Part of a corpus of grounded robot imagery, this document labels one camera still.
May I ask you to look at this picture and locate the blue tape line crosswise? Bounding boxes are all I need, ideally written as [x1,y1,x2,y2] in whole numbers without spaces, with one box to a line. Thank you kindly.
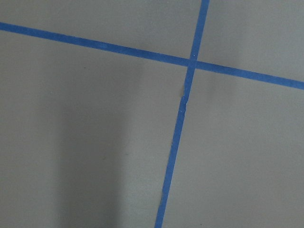
[0,22,304,90]

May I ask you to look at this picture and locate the blue tape line lengthwise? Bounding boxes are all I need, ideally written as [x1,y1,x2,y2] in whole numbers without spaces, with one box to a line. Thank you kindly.
[154,0,209,228]

